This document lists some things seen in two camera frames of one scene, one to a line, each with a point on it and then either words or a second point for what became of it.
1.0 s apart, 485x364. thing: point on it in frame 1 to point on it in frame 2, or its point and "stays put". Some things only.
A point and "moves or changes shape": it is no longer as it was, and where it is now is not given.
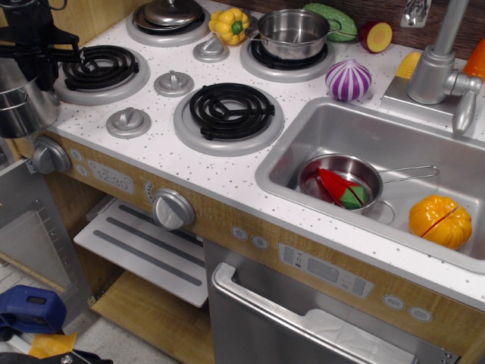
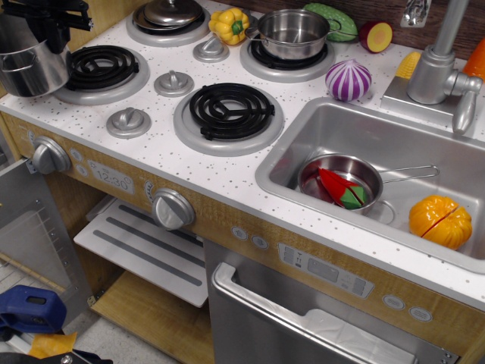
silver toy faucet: x=433 y=84 stays put
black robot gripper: x=39 y=45 to x=51 y=20
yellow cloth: x=48 y=345 stays put
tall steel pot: x=26 y=108 moves or changes shape
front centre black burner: x=228 y=119 stays put
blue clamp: x=26 y=309 stays put
